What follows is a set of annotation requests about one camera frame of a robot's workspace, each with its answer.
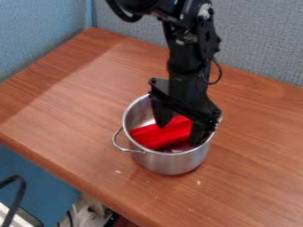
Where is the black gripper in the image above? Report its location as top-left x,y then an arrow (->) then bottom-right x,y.
148,63 -> 222,146

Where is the red block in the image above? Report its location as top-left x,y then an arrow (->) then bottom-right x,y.
130,116 -> 192,150

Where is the stainless steel pot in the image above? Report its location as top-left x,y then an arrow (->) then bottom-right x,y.
111,94 -> 215,176

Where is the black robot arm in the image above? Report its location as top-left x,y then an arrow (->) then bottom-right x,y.
106,0 -> 222,146

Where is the white power strip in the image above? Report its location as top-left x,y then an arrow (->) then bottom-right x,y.
56,194 -> 114,227

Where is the grey white device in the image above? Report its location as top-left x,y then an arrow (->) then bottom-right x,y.
0,202 -> 44,227

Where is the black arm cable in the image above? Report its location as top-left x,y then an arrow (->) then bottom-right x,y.
199,57 -> 224,86

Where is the black cable loop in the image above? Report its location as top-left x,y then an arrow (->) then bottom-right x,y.
0,175 -> 28,227

